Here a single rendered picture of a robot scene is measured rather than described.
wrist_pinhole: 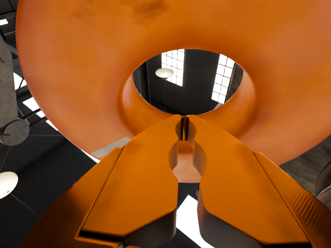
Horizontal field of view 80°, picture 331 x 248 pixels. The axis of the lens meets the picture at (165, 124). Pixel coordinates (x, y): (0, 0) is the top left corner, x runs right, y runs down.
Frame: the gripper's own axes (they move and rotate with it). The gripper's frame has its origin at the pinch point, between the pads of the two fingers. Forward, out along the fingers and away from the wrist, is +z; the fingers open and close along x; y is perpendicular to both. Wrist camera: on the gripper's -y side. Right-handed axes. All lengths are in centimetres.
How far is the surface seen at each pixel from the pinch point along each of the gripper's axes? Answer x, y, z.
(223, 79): 176, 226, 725
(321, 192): 24.3, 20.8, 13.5
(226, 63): 173, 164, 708
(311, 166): 33, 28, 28
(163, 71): -45, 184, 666
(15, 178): -315, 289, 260
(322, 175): 28.4, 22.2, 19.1
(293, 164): 31, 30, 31
